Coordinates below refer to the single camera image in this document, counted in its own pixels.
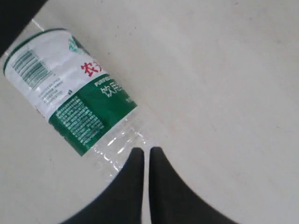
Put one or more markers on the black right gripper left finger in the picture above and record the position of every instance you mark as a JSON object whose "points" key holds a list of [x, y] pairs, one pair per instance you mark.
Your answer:
{"points": [[121, 201]]}

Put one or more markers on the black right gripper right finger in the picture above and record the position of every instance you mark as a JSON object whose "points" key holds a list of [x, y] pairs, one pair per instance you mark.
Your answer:
{"points": [[172, 201]]}

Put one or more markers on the clear plastic bottle green label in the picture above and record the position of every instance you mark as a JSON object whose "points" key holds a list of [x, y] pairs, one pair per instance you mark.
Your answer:
{"points": [[76, 96]]}

